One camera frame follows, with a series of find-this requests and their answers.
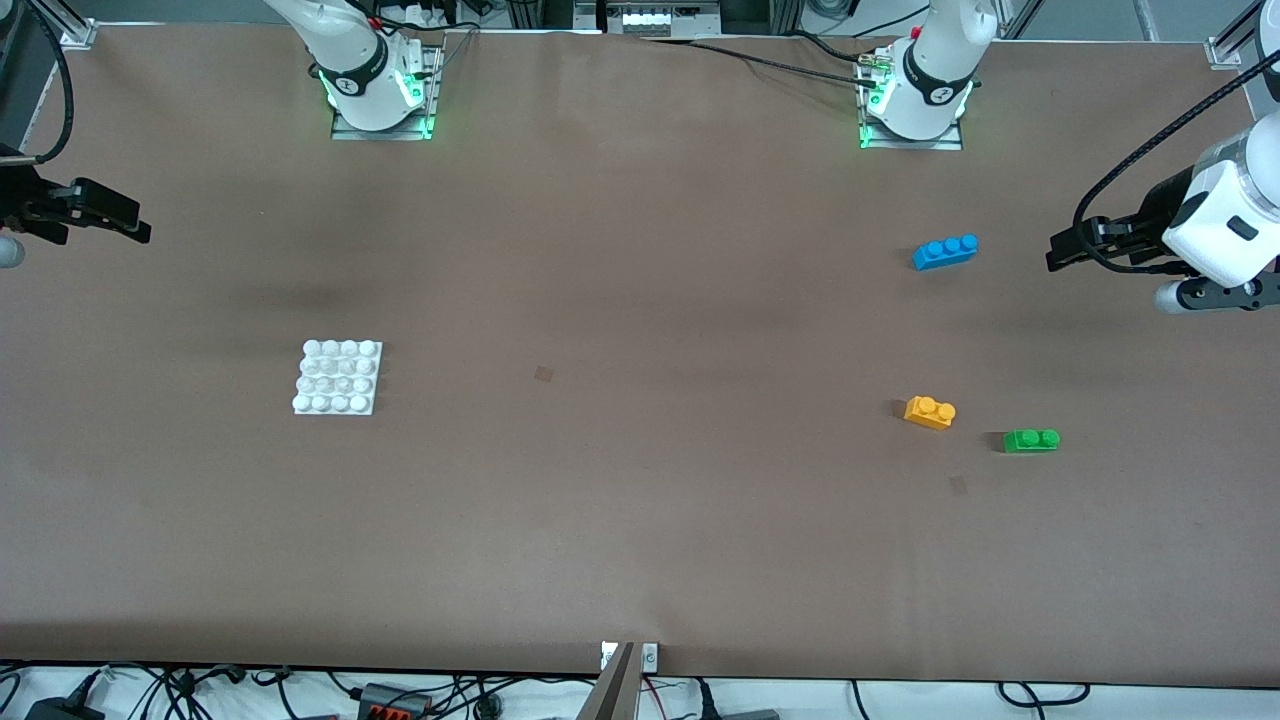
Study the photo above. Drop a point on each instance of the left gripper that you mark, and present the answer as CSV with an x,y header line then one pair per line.
x,y
1146,226

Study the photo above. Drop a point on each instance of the yellow two-stud block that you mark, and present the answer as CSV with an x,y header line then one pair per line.
x,y
930,411

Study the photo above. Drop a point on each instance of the white studded base plate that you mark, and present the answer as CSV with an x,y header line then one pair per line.
x,y
337,377

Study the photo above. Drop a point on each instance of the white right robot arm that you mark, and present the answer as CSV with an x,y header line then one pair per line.
x,y
360,90

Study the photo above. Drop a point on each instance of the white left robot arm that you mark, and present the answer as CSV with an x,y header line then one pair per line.
x,y
935,80

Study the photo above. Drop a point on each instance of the blue three-stud block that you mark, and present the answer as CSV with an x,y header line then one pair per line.
x,y
945,251

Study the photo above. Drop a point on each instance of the green two-stud block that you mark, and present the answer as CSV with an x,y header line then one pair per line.
x,y
1031,440

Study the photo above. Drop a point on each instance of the dark grey side panel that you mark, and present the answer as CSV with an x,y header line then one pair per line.
x,y
20,85

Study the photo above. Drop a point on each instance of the black power adapter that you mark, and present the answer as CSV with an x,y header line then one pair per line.
x,y
62,710

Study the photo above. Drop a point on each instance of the white power strip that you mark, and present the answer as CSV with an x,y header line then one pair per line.
x,y
645,18

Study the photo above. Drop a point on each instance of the grey box with orange connectors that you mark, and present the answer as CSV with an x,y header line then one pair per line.
x,y
395,702

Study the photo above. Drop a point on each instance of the grey metal bar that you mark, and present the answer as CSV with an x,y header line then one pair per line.
x,y
612,690

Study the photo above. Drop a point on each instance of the aluminium corner bracket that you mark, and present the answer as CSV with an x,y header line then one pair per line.
x,y
78,33
1225,53

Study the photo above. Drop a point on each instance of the white table edge bracket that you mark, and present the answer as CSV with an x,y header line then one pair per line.
x,y
650,657

